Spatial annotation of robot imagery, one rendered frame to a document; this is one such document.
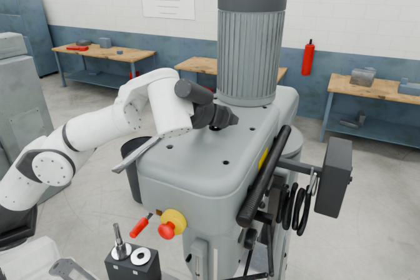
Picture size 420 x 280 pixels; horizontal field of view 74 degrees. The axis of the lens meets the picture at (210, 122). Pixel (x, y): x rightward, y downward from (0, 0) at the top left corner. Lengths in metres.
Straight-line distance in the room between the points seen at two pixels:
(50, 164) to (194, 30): 5.06
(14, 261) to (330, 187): 0.89
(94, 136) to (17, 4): 7.28
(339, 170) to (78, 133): 0.75
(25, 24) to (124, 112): 7.33
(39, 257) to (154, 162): 0.38
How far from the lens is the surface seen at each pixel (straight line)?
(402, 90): 4.45
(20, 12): 7.80
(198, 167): 0.60
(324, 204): 1.05
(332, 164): 0.97
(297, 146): 1.34
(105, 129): 0.56
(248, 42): 0.81
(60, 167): 0.61
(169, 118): 0.49
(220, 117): 0.65
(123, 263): 1.47
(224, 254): 0.93
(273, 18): 0.83
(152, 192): 0.66
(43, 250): 0.86
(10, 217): 0.81
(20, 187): 0.72
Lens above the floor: 2.25
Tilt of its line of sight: 28 degrees down
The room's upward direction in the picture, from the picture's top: straight up
